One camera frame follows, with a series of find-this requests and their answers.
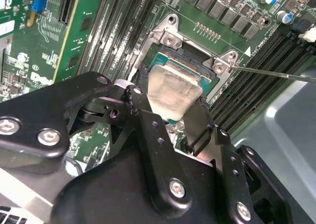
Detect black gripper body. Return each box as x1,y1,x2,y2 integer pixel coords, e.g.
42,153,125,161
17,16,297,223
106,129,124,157
50,149,231,224

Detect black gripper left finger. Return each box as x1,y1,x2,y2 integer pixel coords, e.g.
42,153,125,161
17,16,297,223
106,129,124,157
0,71,194,217

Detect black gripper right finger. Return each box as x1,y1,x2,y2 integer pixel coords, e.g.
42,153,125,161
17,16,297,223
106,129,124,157
183,97,295,224

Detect CPU with silver top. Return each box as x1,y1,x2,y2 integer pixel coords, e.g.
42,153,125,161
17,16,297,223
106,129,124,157
147,50,221,123

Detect locking lever wire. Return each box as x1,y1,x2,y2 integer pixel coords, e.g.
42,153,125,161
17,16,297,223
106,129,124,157
231,64,316,82

